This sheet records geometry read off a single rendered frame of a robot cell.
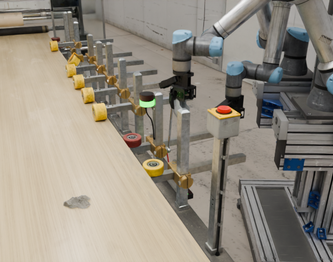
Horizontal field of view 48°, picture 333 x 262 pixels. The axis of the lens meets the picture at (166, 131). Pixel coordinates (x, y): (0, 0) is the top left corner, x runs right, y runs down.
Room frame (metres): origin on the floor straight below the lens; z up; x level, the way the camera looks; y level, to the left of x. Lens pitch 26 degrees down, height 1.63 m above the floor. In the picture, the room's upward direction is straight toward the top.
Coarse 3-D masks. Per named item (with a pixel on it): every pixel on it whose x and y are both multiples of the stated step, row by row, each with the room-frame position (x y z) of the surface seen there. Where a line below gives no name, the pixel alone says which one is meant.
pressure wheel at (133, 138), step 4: (124, 136) 1.45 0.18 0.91; (128, 136) 1.46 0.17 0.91; (132, 136) 1.44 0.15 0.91; (136, 136) 1.46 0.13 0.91; (140, 136) 1.45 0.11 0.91; (124, 140) 1.42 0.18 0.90; (128, 140) 1.41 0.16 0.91; (132, 140) 1.41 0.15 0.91; (136, 140) 1.42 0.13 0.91; (140, 140) 1.44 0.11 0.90; (128, 144) 1.41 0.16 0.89; (132, 144) 1.41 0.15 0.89; (136, 144) 1.42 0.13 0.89; (140, 144) 1.44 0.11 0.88
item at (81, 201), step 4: (72, 196) 0.99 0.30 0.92; (80, 196) 1.00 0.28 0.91; (84, 196) 1.00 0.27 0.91; (68, 200) 0.98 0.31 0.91; (72, 200) 0.98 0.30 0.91; (76, 200) 0.98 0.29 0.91; (80, 200) 0.98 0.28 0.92; (84, 200) 0.97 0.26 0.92; (64, 204) 0.97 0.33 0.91; (68, 204) 0.97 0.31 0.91; (72, 204) 0.96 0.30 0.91; (76, 204) 0.97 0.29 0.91; (80, 204) 0.97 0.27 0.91; (84, 204) 0.97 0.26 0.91; (88, 204) 0.97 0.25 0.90; (84, 208) 0.95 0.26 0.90
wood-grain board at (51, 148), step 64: (0, 64) 2.62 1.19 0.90; (64, 64) 2.62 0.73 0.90; (0, 128) 1.55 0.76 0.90; (64, 128) 1.55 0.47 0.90; (0, 192) 1.04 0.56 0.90; (64, 192) 1.04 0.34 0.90; (128, 192) 1.04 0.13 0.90; (0, 256) 0.75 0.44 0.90; (64, 256) 0.75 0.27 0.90; (128, 256) 0.75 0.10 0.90; (192, 256) 0.75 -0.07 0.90
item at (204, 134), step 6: (198, 132) 1.59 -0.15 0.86; (204, 132) 1.59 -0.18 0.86; (168, 138) 1.52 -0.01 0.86; (174, 138) 1.52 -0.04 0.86; (192, 138) 1.55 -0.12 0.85; (198, 138) 1.56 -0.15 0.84; (204, 138) 1.58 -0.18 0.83; (144, 144) 1.47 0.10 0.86; (150, 144) 1.47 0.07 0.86; (174, 144) 1.51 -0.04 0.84; (132, 150) 1.43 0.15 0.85; (138, 150) 1.44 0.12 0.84; (144, 150) 1.46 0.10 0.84
